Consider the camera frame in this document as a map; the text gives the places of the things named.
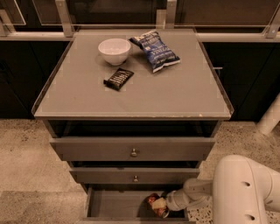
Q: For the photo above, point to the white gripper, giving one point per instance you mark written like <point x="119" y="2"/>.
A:
<point x="174" y="201"/>

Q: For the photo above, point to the red coke can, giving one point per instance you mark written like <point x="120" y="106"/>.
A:
<point x="163" y="212"/>

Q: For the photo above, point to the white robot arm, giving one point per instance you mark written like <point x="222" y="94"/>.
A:
<point x="242" y="190"/>

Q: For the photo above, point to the grey bottom drawer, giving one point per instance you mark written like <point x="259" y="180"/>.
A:
<point x="125" y="207"/>

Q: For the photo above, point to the grey drawer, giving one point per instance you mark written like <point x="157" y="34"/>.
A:
<point x="125" y="207"/>
<point x="146" y="176"/>
<point x="132" y="148"/>

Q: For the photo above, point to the grey middle drawer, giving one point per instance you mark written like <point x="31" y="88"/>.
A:
<point x="146" y="176"/>

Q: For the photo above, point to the grey top drawer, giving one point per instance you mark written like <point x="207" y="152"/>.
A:
<point x="132" y="148"/>

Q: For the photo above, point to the grey drawer cabinet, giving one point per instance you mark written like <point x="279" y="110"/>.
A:
<point x="184" y="100"/>

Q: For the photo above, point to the black snack bar wrapper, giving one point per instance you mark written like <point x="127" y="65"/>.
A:
<point x="118" y="79"/>

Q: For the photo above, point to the blue chip bag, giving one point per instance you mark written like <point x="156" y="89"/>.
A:
<point x="157" y="52"/>

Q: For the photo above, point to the white ceramic bowl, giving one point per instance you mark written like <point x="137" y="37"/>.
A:
<point x="114" y="50"/>

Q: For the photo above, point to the metal railing frame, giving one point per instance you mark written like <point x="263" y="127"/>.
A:
<point x="211" y="20"/>

